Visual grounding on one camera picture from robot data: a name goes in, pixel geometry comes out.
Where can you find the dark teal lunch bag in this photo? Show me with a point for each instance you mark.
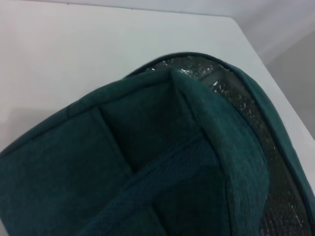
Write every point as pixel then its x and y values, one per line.
pixel 73 172

